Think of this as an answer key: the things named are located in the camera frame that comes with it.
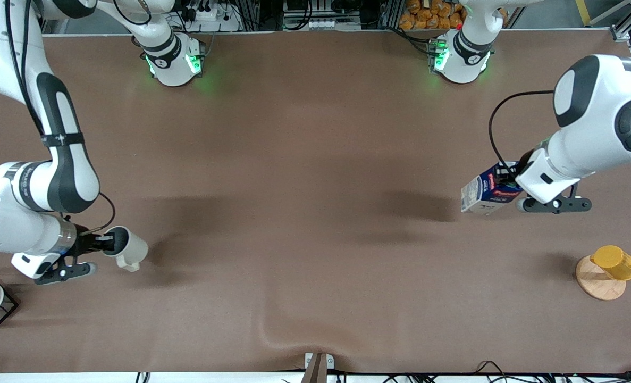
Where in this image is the round wooden cup stand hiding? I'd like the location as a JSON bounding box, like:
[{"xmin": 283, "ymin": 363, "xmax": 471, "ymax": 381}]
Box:
[{"xmin": 576, "ymin": 255, "xmax": 631, "ymax": 301}]

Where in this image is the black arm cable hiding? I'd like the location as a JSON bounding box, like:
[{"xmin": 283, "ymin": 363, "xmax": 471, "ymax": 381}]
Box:
[
  {"xmin": 63, "ymin": 191, "xmax": 117, "ymax": 237},
  {"xmin": 488, "ymin": 90, "xmax": 556, "ymax": 166}
]

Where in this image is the white power strip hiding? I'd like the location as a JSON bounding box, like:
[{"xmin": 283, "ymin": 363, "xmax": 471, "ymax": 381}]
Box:
[{"xmin": 187, "ymin": 0, "xmax": 242, "ymax": 33}]

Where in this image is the bag of orange buns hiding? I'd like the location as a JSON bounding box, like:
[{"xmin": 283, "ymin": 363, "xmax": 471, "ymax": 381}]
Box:
[{"xmin": 399, "ymin": 0, "xmax": 467, "ymax": 30}]

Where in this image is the white mug with handle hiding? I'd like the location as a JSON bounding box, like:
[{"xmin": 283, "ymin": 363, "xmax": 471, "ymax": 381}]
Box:
[{"xmin": 102, "ymin": 226, "xmax": 149, "ymax": 273}]

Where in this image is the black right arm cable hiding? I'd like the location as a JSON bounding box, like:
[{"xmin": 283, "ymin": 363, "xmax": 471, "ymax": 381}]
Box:
[{"xmin": 63, "ymin": 191, "xmax": 117, "ymax": 237}]

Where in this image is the metal table bracket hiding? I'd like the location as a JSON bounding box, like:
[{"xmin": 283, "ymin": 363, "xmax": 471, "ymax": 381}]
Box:
[{"xmin": 304, "ymin": 352, "xmax": 335, "ymax": 383}]

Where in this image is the yellow plastic cup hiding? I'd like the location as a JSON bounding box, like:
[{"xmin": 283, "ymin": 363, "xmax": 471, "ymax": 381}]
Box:
[{"xmin": 590, "ymin": 245, "xmax": 631, "ymax": 281}]

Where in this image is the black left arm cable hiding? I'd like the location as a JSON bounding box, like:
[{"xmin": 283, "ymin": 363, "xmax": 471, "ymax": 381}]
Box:
[{"xmin": 488, "ymin": 90, "xmax": 556, "ymax": 166}]

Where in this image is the blue milk carton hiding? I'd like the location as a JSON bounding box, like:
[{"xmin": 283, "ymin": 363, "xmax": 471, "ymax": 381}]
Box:
[{"xmin": 460, "ymin": 162, "xmax": 524, "ymax": 215}]

